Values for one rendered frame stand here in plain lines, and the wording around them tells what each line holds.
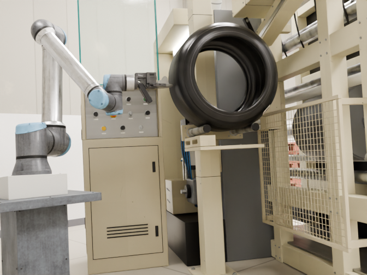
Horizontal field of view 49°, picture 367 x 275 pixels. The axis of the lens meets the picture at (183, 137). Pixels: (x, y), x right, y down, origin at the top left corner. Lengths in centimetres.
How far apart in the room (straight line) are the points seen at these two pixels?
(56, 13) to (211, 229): 345
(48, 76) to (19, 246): 91
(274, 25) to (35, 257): 181
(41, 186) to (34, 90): 288
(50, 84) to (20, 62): 254
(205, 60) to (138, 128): 68
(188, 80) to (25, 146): 88
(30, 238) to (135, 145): 107
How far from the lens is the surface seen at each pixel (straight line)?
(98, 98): 201
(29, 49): 494
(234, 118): 219
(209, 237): 260
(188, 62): 216
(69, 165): 493
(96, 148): 281
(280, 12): 245
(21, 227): 206
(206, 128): 217
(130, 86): 217
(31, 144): 213
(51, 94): 233
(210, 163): 256
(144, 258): 291
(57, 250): 214
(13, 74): 482
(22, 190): 203
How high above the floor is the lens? 77
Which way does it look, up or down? 2 degrees up
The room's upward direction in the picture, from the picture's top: 3 degrees counter-clockwise
